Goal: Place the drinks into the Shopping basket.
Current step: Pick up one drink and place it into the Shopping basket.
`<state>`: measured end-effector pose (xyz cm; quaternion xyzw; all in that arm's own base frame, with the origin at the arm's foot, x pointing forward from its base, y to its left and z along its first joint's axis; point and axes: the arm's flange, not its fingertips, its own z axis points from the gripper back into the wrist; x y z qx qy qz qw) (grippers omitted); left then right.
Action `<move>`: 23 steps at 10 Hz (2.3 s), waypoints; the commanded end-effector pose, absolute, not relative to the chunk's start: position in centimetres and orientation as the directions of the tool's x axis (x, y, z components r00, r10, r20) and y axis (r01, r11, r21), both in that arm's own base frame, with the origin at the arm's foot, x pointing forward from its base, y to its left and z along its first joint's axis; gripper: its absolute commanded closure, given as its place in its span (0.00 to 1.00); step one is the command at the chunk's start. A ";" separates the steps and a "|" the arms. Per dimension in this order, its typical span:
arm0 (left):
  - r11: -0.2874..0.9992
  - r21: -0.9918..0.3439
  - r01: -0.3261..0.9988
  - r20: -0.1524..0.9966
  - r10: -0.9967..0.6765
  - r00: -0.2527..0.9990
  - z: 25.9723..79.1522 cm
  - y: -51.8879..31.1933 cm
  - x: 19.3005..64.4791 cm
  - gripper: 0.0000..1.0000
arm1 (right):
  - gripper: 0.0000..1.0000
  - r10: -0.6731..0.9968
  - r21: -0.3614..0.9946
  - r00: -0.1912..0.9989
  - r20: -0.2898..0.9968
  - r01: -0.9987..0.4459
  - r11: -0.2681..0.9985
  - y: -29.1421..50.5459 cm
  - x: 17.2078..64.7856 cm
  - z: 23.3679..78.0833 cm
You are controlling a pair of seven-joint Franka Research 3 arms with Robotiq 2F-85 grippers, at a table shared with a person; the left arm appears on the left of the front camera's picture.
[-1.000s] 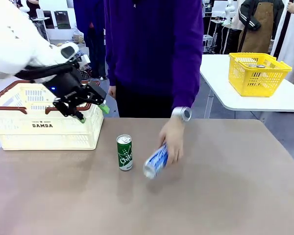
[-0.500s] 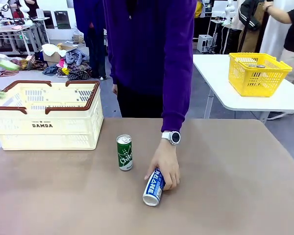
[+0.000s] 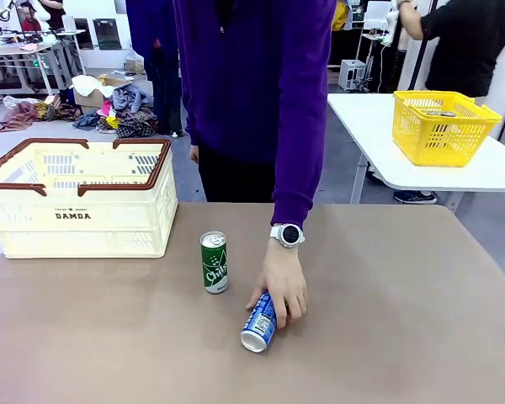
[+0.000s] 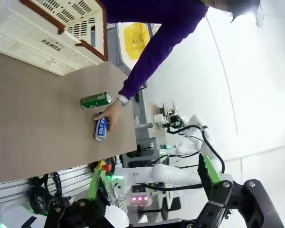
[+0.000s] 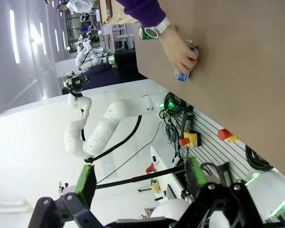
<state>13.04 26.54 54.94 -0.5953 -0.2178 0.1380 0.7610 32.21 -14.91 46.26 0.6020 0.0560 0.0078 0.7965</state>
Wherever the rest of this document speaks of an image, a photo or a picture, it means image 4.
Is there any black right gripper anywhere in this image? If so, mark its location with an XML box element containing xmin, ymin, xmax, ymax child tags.
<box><xmin>167</xmin><ymin>115</ymin><xmax>183</xmax><ymax>129</ymax></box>

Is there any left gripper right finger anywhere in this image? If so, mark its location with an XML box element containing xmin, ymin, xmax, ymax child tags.
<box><xmin>187</xmin><ymin>154</ymin><xmax>285</xmax><ymax>228</ymax></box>

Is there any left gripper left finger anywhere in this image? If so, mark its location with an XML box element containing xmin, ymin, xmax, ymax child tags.
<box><xmin>44</xmin><ymin>163</ymin><xmax>114</xmax><ymax>228</ymax></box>

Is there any blue drink can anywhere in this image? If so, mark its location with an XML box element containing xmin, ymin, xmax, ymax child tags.
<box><xmin>94</xmin><ymin>111</ymin><xmax>110</xmax><ymax>142</ymax></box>

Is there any green drink can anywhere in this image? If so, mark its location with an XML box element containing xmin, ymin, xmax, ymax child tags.
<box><xmin>80</xmin><ymin>91</ymin><xmax>113</xmax><ymax>111</ymax></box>

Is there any person's left forearm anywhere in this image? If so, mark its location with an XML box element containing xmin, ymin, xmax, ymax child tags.
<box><xmin>118</xmin><ymin>42</ymin><xmax>164</xmax><ymax>100</ymax></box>

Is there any yellow plastic basket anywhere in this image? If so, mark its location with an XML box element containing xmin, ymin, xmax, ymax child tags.
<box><xmin>123</xmin><ymin>22</ymin><xmax>151</xmax><ymax>60</ymax></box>

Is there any cream folding shopping basket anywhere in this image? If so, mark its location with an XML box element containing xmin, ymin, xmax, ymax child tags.
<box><xmin>0</xmin><ymin>0</ymin><xmax>109</xmax><ymax>76</ymax></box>

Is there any person's left hand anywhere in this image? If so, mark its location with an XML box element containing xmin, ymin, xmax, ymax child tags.
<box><xmin>93</xmin><ymin>98</ymin><xmax>123</xmax><ymax>132</ymax></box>

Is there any red emergency stop button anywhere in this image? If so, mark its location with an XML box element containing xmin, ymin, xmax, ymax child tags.
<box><xmin>98</xmin><ymin>160</ymin><xmax>113</xmax><ymax>172</ymax></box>

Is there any control box with red lights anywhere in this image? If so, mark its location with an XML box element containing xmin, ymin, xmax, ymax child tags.
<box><xmin>128</xmin><ymin>185</ymin><xmax>154</xmax><ymax>207</ymax></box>

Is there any white wristwatch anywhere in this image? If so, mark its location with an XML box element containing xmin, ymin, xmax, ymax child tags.
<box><xmin>116</xmin><ymin>94</ymin><xmax>131</xmax><ymax>107</ymax></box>

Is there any white side table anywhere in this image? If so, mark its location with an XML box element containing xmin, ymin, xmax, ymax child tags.
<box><xmin>114</xmin><ymin>22</ymin><xmax>138</xmax><ymax>72</ymax></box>

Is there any person in purple sweater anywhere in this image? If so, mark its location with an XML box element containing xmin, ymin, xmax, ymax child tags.
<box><xmin>102</xmin><ymin>0</ymin><xmax>263</xmax><ymax>72</ymax></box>

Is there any aluminium frame rail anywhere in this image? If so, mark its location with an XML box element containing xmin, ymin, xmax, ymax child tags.
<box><xmin>0</xmin><ymin>163</ymin><xmax>97</xmax><ymax>206</ymax></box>

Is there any black sleeved cable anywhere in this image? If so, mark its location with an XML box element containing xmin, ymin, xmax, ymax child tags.
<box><xmin>167</xmin><ymin>124</ymin><xmax>226</xmax><ymax>190</ymax></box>

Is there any black cable bundle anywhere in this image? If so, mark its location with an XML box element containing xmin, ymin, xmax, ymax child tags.
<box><xmin>28</xmin><ymin>171</ymin><xmax>62</xmax><ymax>216</ymax></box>

